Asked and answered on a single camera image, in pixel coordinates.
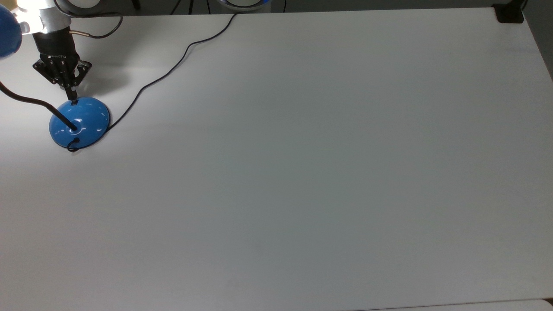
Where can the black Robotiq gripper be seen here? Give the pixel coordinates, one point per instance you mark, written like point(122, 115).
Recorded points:
point(56, 47)

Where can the black pole with table clamp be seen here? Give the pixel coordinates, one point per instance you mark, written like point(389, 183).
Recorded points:
point(510, 15)

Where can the blue desk lamp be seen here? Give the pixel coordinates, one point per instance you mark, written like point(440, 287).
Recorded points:
point(86, 116)

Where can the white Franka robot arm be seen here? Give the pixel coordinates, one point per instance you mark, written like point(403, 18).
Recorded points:
point(52, 21)

